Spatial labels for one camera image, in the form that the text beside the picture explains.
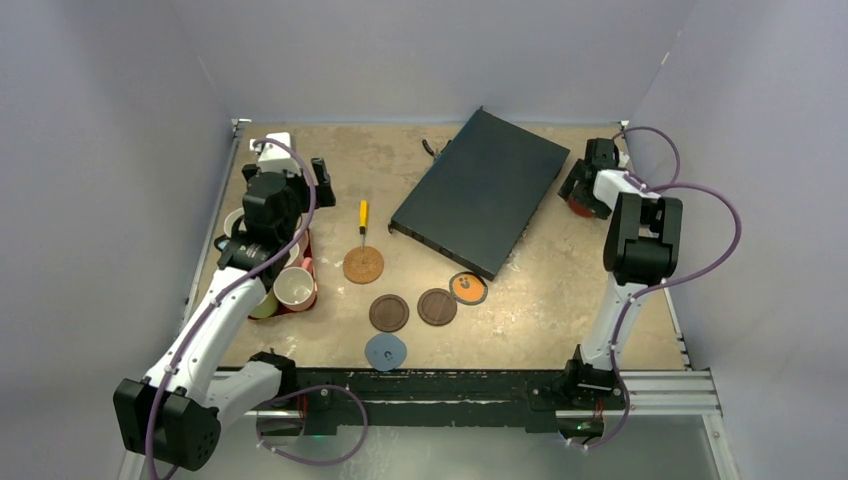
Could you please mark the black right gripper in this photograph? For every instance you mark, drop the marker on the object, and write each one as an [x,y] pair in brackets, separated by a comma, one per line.
[579,188]

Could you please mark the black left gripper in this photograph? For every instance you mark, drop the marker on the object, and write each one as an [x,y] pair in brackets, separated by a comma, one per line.
[323,195]

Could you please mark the red round coaster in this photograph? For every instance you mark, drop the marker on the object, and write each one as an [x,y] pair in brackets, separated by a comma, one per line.
[579,209]

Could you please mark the dark wooden coaster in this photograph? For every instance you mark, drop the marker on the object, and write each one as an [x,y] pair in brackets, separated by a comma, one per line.
[437,307]
[388,313]

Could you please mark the orange smiley coaster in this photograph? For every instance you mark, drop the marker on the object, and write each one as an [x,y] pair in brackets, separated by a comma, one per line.
[468,288]

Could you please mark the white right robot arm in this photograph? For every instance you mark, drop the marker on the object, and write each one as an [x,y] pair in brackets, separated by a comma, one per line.
[640,251]

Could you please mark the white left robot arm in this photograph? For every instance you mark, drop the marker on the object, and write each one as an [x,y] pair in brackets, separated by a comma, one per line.
[175,414]

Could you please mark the woven cork coaster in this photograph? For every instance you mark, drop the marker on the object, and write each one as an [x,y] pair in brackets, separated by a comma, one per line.
[363,265]

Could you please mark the green cup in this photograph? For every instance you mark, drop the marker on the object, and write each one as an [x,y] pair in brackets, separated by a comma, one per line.
[266,308]

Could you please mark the blue grey smiley coaster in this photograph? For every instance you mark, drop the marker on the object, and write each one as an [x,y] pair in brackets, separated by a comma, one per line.
[385,352]

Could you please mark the pink mug front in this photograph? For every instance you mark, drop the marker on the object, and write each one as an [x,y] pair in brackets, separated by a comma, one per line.
[296,287]

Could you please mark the dark flat metal box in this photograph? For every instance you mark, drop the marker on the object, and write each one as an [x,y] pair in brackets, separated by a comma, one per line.
[480,193]

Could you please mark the yellow handled screwdriver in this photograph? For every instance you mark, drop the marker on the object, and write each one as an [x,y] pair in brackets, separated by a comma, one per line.
[363,222]

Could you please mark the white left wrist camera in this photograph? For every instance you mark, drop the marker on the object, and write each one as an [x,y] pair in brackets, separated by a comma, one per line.
[272,158]

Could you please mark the aluminium table rail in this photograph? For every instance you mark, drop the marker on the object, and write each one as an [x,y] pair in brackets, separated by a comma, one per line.
[239,126]

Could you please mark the black handled pliers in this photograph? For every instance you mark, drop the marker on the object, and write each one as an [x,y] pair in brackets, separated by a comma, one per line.
[434,152]

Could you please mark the black front base frame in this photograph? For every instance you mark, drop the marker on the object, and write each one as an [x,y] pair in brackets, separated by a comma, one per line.
[537,401]

